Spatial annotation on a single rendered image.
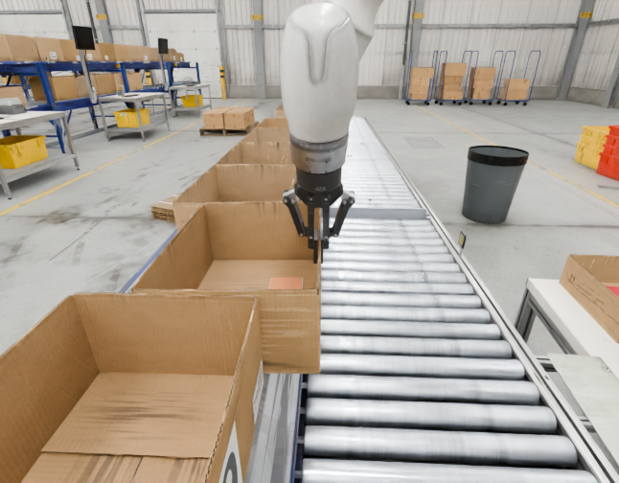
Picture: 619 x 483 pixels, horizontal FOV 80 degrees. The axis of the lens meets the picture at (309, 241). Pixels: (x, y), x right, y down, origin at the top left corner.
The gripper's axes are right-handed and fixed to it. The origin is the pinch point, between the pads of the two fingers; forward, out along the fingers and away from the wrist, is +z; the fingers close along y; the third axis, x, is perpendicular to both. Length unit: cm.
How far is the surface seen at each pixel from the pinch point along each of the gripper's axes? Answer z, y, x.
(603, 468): 20, 50, -32
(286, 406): 4.6, -4.1, -29.6
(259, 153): 37, -29, 91
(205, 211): 6.4, -28.6, 17.3
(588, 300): 31, 74, 11
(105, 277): 148, -153, 105
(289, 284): 13.2, -6.6, 0.5
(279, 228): 10.9, -10.4, 16.3
